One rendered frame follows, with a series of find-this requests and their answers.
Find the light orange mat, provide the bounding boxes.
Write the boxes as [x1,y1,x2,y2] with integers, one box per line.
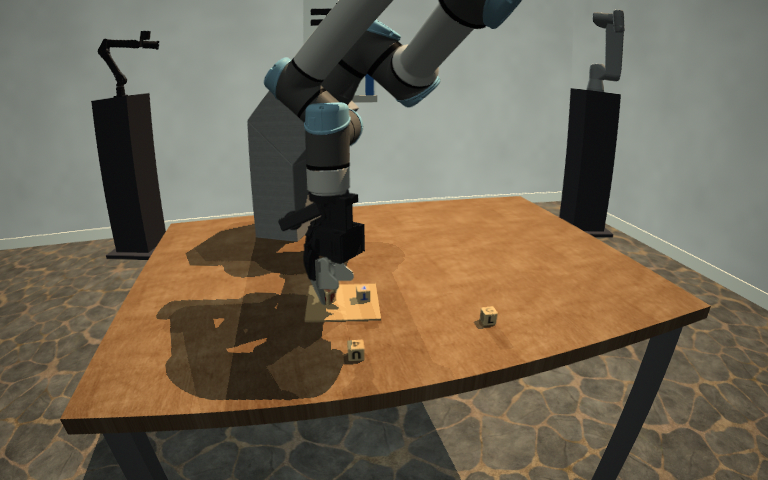
[305,284,381,322]

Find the beige letter block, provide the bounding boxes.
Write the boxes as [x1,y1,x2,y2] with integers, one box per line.
[356,285,371,303]
[347,340,365,361]
[480,307,498,326]
[324,289,336,305]

